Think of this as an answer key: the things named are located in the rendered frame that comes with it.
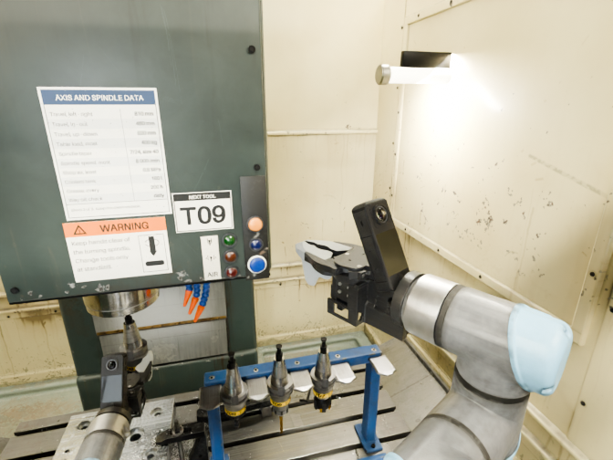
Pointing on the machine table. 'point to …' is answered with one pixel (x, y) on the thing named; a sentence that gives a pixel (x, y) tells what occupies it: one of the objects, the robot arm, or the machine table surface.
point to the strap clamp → (187, 439)
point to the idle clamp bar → (246, 410)
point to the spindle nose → (120, 303)
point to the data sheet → (107, 151)
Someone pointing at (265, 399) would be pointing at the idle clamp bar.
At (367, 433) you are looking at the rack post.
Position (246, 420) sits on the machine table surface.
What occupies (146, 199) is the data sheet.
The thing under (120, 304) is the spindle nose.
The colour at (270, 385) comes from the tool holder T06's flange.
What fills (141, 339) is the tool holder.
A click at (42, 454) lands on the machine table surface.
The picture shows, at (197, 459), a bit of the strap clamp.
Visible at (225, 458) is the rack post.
